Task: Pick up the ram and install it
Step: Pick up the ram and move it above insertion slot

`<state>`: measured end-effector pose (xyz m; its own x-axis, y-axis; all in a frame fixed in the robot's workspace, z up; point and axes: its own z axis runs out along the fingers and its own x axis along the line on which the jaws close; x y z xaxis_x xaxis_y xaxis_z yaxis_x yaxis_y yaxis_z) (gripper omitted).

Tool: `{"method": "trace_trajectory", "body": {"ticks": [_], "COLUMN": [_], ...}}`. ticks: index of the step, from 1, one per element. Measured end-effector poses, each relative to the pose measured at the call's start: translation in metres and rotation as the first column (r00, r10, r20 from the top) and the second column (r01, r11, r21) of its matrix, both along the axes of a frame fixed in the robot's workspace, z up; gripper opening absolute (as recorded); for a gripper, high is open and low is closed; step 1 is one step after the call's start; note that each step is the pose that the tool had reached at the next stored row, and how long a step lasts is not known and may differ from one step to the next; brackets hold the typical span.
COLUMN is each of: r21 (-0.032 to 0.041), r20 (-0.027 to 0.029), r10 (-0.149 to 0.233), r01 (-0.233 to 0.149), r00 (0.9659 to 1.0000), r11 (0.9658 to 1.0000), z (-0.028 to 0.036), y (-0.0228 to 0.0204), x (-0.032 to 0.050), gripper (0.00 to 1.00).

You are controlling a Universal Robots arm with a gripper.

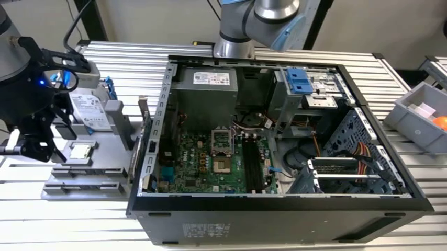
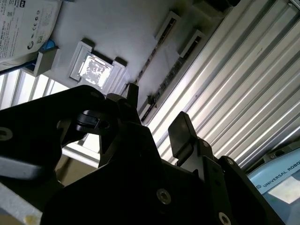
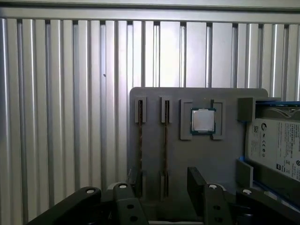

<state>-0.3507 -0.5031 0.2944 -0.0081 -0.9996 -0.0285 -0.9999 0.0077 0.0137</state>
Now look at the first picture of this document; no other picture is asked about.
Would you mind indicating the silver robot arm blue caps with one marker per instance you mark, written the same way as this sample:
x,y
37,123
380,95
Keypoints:
x,y
237,23

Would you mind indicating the black camera mounting bracket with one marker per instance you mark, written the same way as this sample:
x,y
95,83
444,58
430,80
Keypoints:
x,y
31,44

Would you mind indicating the aluminium side rack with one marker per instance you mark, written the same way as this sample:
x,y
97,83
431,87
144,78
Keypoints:
x,y
436,65

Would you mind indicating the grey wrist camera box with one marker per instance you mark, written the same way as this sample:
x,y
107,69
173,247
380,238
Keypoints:
x,y
88,77

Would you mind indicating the grey power supply unit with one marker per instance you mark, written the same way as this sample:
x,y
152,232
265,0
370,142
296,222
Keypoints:
x,y
205,104

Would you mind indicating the black metal frame post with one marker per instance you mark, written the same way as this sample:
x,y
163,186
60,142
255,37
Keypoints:
x,y
96,23
319,21

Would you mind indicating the black case fan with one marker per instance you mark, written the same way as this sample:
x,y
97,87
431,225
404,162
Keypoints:
x,y
169,130

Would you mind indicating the black RAM slot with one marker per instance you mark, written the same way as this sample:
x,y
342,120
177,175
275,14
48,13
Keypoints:
x,y
255,164
245,164
249,164

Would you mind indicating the RAM memory stick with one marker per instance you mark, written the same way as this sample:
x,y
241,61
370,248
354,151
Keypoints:
x,y
83,187

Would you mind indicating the green graphics card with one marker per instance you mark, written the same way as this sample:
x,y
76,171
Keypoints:
x,y
147,123

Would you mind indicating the small white box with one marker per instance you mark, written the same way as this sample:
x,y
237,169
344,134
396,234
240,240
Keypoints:
x,y
420,109

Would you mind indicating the orange ball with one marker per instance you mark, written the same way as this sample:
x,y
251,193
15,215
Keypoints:
x,y
442,122

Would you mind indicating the hard disk in blue carrier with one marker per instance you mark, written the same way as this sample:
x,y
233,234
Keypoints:
x,y
91,112

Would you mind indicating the small silver gripper fitting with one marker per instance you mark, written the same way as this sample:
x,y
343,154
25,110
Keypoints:
x,y
11,142

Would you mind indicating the CPU socket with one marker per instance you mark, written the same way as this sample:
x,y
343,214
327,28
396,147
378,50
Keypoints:
x,y
221,164

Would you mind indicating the grey hard disk bay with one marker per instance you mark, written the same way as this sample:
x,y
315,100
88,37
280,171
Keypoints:
x,y
331,162

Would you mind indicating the silver CPU chip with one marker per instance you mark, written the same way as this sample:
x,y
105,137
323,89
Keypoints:
x,y
80,152

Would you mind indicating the grey plastic parts rack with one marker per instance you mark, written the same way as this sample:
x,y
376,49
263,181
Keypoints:
x,y
108,157

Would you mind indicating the teal port connector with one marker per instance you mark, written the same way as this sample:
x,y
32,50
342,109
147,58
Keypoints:
x,y
167,174

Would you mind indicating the black open PC case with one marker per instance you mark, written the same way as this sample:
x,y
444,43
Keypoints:
x,y
244,225

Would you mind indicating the green Dell motherboard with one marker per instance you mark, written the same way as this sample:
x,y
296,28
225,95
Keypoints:
x,y
227,180

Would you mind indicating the grey plastic bin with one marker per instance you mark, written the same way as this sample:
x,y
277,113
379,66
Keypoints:
x,y
411,130

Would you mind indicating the black square chipset chip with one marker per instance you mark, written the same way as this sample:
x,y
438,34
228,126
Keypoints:
x,y
189,182

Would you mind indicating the blue plastic drive latch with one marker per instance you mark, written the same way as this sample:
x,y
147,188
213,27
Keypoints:
x,y
296,81

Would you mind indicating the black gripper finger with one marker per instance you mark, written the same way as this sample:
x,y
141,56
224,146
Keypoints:
x,y
37,141
65,132

